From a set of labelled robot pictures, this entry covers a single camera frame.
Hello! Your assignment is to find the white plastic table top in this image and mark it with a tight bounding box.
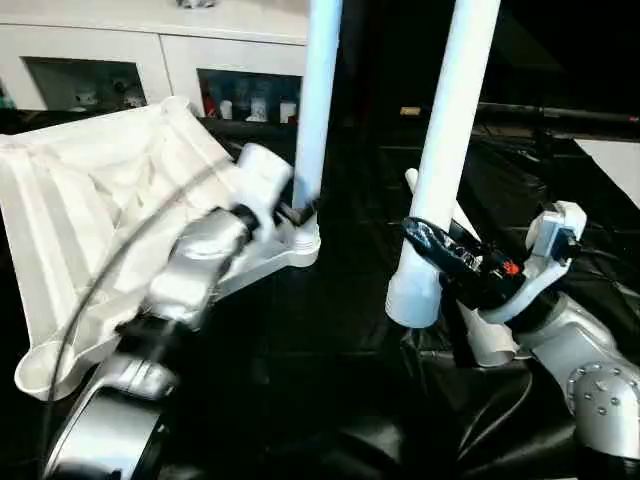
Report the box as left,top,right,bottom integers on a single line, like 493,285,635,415
0,97,321,404

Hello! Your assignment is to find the black work mat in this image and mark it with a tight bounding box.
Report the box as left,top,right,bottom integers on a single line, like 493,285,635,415
0,107,640,480

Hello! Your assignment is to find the white flat board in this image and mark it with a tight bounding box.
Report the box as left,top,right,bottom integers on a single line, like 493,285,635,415
574,138,640,211

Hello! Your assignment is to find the black case with yellow label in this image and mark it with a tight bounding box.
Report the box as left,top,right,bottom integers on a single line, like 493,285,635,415
334,0,464,146

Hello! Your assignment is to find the black metal rod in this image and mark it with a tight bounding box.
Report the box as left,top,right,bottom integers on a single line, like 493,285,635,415
477,102,640,124

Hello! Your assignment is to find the white cabinet with glass doors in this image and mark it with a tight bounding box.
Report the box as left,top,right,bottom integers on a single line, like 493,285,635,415
0,0,309,124

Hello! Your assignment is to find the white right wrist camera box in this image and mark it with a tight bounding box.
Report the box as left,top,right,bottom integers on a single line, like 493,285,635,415
479,199,589,326

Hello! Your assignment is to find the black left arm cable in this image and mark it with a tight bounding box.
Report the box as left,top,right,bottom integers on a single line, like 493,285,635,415
42,159,241,401

